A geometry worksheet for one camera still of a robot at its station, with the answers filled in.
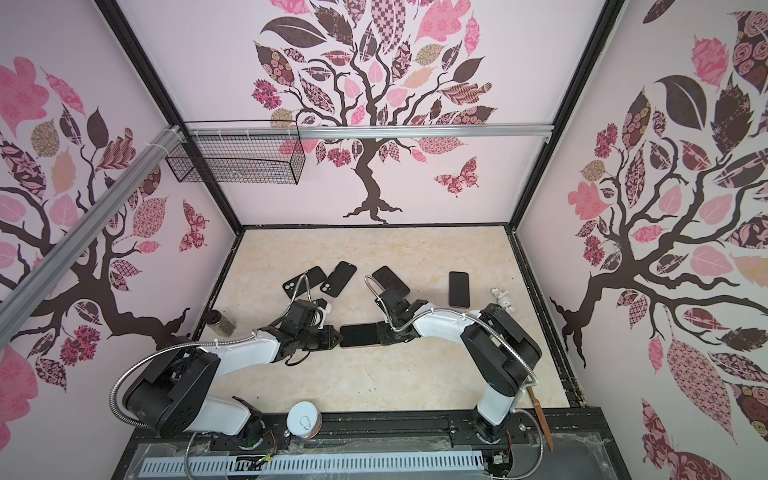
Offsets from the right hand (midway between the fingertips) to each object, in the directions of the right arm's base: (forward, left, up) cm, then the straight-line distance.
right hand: (382, 335), depth 91 cm
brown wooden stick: (-23, -42, 0) cm, 48 cm away
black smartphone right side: (+16, -26, 0) cm, 31 cm away
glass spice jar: (+1, +48, +8) cm, 48 cm away
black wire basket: (+70, +61, +17) cm, 95 cm away
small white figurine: (+11, -40, +2) cm, 41 cm away
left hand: (-2, +12, 0) cm, 13 cm away
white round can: (-24, +19, +6) cm, 31 cm away
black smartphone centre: (+21, -3, -1) cm, 21 cm away
